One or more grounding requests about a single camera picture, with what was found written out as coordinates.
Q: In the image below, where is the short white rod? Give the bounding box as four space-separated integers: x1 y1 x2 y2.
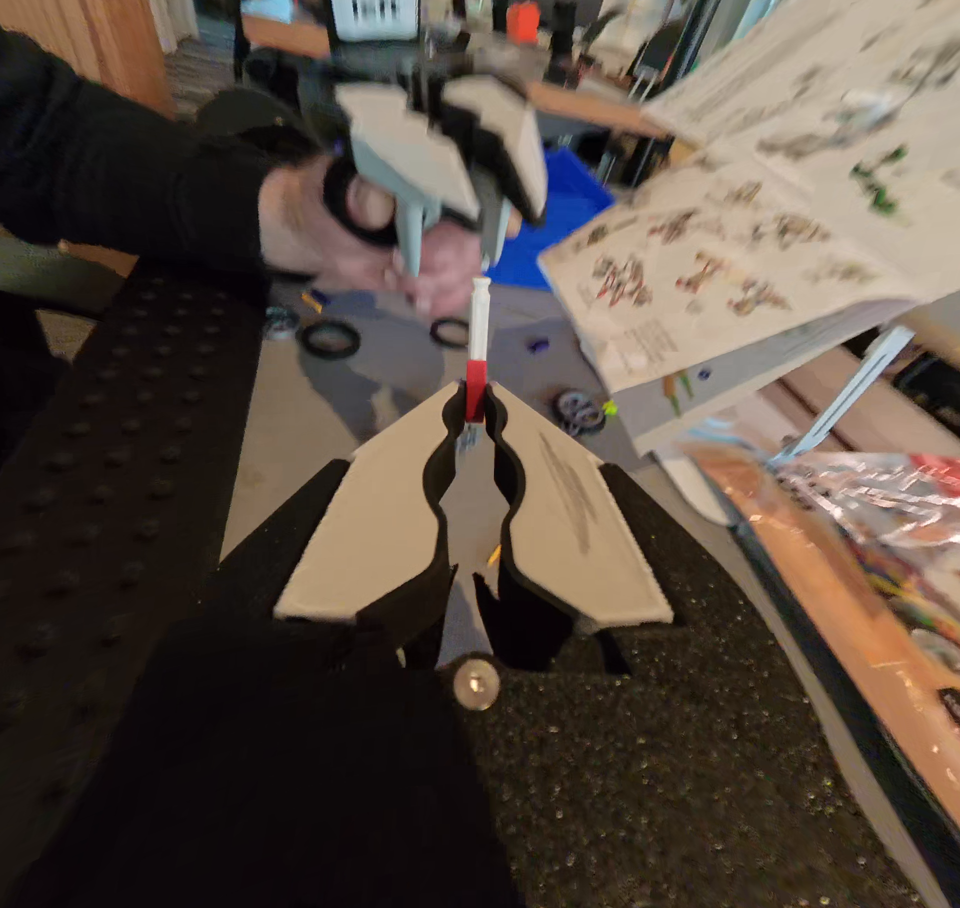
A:
468 277 493 363

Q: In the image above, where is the printed toy packaging bag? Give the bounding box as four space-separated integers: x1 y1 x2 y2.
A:
678 428 960 834

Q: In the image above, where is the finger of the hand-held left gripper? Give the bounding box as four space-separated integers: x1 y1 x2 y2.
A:
441 74 550 268
335 85 483 279

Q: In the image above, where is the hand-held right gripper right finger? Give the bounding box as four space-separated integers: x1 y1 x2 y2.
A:
483 382 675 628

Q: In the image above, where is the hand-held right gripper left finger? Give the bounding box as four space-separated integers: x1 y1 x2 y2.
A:
273 382 460 624

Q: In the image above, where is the blue bin with square tag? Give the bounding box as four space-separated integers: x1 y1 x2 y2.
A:
487 145 618 290

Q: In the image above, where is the black office chair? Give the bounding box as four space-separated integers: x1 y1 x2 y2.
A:
196 46 335 168

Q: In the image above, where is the toy instruction booklet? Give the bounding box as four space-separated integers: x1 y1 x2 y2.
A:
538 0 960 461

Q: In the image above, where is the long wooden desk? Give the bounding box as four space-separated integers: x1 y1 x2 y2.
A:
240 16 676 140

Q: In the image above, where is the black metal pole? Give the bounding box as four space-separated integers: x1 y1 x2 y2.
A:
660 0 740 107

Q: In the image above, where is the person's left hand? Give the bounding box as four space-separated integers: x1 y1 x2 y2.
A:
258 154 483 317

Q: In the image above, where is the toy wheel with black tyre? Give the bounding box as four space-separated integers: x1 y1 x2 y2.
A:
553 389 607 437

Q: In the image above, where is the wooden panel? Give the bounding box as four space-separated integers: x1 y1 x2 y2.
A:
0 0 177 118

